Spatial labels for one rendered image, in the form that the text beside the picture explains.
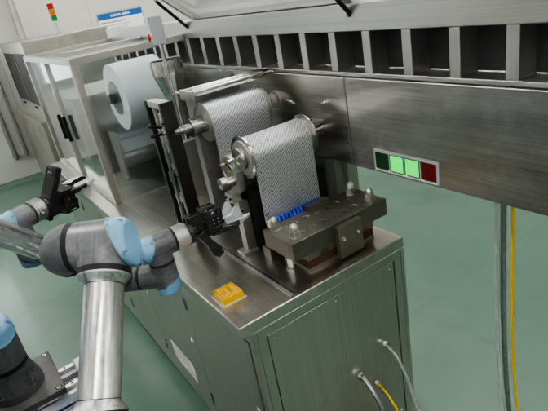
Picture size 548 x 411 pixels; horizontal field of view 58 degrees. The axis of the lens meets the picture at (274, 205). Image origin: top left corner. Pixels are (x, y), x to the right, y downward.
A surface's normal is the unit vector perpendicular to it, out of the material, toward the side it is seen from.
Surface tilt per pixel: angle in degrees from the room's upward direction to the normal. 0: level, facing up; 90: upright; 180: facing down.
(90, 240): 45
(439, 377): 0
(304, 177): 90
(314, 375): 90
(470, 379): 0
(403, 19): 90
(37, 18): 90
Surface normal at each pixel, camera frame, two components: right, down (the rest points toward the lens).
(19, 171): 0.56, 0.25
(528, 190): -0.81, 0.36
